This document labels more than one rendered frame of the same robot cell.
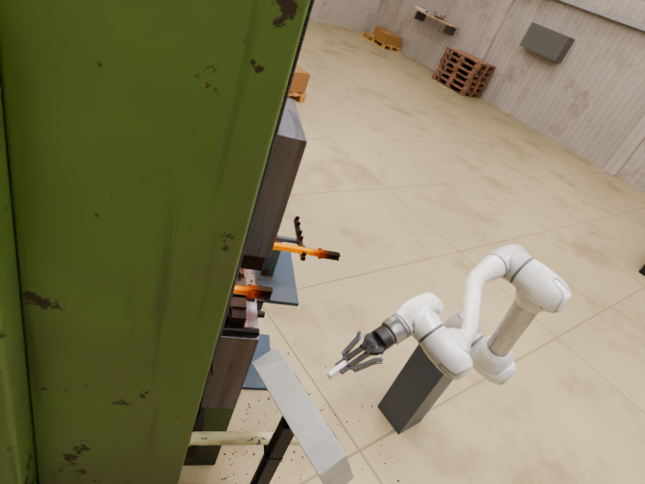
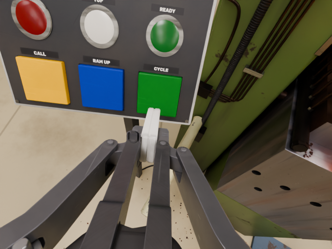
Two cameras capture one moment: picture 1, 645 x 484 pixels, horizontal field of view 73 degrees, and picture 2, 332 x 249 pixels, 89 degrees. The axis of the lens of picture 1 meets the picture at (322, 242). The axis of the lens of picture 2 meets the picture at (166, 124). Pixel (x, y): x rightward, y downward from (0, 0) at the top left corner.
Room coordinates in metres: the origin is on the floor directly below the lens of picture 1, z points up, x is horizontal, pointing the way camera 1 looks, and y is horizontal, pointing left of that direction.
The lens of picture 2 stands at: (1.04, -0.25, 1.24)
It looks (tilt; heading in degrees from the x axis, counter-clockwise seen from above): 57 degrees down; 133
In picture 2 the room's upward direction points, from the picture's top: 11 degrees clockwise
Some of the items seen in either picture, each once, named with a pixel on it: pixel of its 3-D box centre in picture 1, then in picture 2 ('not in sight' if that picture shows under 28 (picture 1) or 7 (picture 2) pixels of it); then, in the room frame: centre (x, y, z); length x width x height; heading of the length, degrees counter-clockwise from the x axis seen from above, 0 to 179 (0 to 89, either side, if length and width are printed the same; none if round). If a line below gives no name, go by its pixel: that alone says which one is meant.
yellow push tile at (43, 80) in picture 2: not in sight; (46, 81); (0.75, -0.26, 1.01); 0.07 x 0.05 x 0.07; 47
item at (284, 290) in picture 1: (265, 273); not in sight; (1.73, 0.21, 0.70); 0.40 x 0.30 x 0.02; 22
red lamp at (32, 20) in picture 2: not in sight; (32, 18); (0.72, -0.23, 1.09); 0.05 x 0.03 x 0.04; 22
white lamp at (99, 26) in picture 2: not in sight; (99, 27); (0.78, -0.16, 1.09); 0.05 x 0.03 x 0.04; 22
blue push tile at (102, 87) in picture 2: not in sight; (103, 88); (0.82, -0.19, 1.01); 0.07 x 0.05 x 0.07; 47
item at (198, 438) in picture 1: (251, 438); (176, 159); (0.93, -0.03, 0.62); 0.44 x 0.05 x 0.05; 112
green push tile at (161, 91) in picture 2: not in sight; (158, 95); (0.88, -0.12, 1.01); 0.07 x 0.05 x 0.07; 47
